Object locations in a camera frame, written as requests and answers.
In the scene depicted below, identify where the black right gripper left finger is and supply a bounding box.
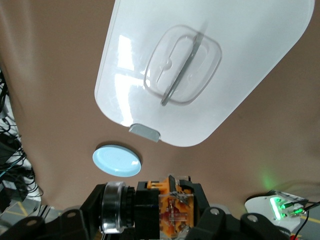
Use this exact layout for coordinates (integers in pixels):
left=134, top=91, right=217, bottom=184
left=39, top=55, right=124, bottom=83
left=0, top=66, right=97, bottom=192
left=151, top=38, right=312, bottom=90
left=0, top=183, right=108, bottom=240

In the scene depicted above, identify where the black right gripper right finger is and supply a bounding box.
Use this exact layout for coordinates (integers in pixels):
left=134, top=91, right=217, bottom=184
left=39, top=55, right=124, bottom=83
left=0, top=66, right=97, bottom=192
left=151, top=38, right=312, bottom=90
left=179, top=181, right=292, bottom=240

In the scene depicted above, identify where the orange black push button switch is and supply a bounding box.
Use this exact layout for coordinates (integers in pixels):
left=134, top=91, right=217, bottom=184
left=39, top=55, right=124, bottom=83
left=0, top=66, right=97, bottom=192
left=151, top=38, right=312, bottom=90
left=101, top=173, right=201, bottom=240

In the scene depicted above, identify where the white lidded storage box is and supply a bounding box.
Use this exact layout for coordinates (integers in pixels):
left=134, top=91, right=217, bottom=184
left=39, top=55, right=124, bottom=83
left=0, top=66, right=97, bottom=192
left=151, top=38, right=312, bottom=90
left=94, top=0, right=315, bottom=148

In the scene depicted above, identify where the light blue round plate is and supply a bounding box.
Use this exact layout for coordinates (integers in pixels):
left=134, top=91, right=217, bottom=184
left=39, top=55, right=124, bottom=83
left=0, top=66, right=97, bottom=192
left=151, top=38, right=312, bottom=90
left=92, top=143, right=143, bottom=178

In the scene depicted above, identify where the black left arm base cable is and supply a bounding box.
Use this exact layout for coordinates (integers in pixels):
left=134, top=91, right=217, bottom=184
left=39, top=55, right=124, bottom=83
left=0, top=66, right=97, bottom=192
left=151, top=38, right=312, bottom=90
left=291, top=202, right=320, bottom=240

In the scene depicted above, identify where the tangled cable bundle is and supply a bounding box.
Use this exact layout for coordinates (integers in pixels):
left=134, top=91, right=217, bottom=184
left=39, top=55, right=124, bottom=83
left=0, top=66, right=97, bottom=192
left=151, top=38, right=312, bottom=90
left=0, top=67, right=45, bottom=203

